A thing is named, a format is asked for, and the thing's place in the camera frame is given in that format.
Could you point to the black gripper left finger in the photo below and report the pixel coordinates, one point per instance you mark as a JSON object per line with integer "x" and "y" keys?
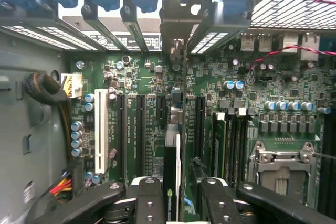
{"x": 149, "y": 203}

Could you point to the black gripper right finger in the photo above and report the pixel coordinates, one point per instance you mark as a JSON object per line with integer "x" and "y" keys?
{"x": 221, "y": 205}

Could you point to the black empty RAM slot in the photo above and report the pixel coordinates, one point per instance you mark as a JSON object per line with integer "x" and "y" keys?
{"x": 230, "y": 150}
{"x": 244, "y": 150}
{"x": 237, "y": 150}

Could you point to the long black expansion slot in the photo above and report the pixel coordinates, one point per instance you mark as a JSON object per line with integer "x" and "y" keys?
{"x": 200, "y": 129}
{"x": 141, "y": 134}
{"x": 122, "y": 134}

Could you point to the metal CPU socket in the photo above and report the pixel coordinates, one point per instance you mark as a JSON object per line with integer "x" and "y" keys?
{"x": 283, "y": 174}

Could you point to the white expansion slot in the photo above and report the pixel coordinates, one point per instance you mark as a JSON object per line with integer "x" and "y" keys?
{"x": 102, "y": 129}

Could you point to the short black expansion slot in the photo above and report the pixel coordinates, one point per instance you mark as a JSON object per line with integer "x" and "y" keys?
{"x": 161, "y": 107}

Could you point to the thin socket locking lever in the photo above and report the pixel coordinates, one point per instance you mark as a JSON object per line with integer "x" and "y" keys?
{"x": 325, "y": 155}

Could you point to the green motherboard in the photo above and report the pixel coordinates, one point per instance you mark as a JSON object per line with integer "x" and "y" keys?
{"x": 267, "y": 87}

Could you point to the white power connector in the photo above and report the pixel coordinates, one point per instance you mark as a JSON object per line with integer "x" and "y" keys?
{"x": 73, "y": 85}

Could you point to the black open PC case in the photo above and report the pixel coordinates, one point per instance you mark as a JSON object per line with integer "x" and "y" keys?
{"x": 23, "y": 129}

